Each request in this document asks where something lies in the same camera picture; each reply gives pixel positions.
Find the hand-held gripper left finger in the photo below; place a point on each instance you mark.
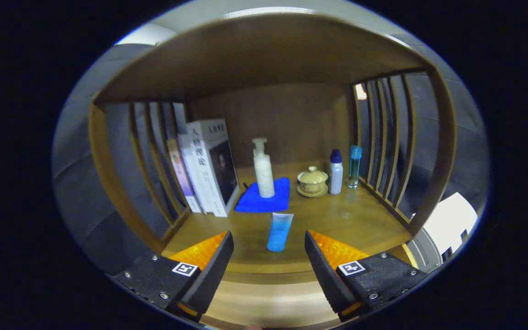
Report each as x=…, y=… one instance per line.
x=216, y=270

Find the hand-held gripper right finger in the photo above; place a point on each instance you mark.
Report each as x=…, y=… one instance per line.
x=321, y=270

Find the blue white cosmetic tube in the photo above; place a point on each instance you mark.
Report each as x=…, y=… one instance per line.
x=278, y=233

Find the wooden drawer with black knob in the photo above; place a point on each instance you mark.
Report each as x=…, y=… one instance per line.
x=268, y=302

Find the wooden countertop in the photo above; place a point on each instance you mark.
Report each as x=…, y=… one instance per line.
x=328, y=229

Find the brown wooden cabinet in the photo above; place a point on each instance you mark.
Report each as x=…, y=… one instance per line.
x=268, y=50

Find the yellow saucer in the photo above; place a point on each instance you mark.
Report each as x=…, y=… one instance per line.
x=312, y=194

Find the blue folded cloth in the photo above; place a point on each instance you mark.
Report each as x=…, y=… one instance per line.
x=255, y=204

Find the yellow lidded teacup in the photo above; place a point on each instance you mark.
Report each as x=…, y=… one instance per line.
x=312, y=179

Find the thin white book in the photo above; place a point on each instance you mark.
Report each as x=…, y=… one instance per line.
x=193, y=178

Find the white bottle dark blue cap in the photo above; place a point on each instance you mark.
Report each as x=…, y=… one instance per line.
x=336, y=176

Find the purple spine book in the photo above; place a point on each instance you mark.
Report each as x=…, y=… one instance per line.
x=181, y=178

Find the thick white portrait cover book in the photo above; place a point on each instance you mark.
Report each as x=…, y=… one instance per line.
x=220, y=165

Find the clear blue bottle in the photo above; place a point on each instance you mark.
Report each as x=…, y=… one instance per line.
x=354, y=169

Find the white pump bottle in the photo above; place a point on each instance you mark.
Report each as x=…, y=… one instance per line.
x=264, y=174

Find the large ceiling light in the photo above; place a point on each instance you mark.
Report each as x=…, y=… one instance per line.
x=268, y=12

